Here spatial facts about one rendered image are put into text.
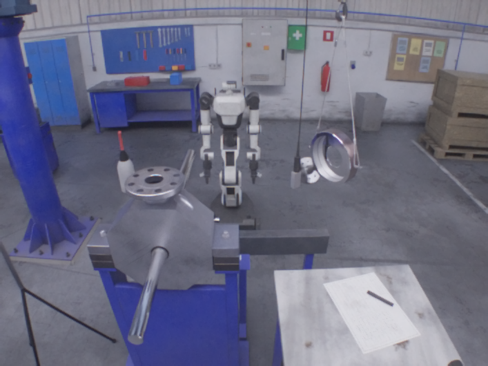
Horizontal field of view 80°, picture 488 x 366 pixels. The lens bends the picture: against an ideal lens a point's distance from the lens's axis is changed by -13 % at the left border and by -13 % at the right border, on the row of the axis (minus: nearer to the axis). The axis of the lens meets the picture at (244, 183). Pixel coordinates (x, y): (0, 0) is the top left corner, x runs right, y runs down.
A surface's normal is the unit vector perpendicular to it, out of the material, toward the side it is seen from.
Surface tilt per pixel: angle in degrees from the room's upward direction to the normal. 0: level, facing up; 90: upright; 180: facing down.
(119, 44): 90
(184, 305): 90
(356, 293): 0
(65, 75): 90
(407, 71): 90
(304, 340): 0
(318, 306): 0
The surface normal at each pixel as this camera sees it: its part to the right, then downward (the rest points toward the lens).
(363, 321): 0.00, -0.88
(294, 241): 0.01, 0.48
